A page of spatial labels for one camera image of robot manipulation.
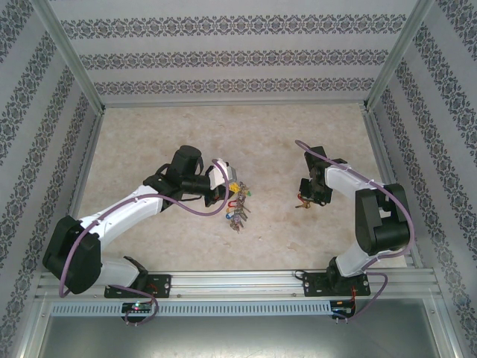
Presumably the metal disc keyring with rings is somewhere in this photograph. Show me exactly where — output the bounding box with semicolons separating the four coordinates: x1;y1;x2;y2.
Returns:
234;180;253;234

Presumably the right circuit board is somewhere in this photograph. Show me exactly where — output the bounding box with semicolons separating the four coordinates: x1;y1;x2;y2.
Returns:
331;300;357;316

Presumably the circuit board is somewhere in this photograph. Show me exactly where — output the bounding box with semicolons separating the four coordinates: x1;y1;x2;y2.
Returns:
121;302;153;313
331;300;357;316

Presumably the grey metal sheet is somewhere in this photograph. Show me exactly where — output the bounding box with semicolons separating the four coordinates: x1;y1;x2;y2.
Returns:
22;298;461;358

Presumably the left circuit board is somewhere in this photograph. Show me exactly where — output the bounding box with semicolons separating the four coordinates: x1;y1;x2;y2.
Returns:
121;302;153;313

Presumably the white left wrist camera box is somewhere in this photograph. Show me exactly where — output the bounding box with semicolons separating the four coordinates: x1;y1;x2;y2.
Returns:
206;158;239;191

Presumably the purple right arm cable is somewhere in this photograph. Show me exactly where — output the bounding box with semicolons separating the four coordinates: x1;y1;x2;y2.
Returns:
294;139;415;324

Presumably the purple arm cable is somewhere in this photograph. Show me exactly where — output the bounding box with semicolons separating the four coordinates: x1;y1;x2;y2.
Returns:
59;158;230;327
294;139;415;324

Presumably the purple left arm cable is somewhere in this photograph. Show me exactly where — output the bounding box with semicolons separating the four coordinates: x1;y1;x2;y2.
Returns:
59;158;230;327

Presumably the aluminium side rail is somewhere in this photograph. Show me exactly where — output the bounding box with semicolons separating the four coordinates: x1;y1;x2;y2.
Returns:
361;107;426;269
51;110;107;273

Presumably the aluminium back rail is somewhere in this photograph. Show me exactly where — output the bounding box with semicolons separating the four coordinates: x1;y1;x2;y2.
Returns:
100;99;370;110

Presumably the aluminium mounting rail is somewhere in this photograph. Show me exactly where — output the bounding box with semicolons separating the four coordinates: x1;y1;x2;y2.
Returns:
35;270;437;301

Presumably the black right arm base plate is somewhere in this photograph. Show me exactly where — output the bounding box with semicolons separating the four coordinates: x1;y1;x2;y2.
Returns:
302;271;372;298

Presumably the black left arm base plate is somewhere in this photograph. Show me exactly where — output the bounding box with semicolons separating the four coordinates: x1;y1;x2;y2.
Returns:
104;274;172;299

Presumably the slotted grey cable duct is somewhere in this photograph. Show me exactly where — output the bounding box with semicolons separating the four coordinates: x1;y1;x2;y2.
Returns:
50;300;357;318

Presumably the aluminium frame post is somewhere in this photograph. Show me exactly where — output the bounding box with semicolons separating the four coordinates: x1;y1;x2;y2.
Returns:
31;0;107;113
361;0;436;113

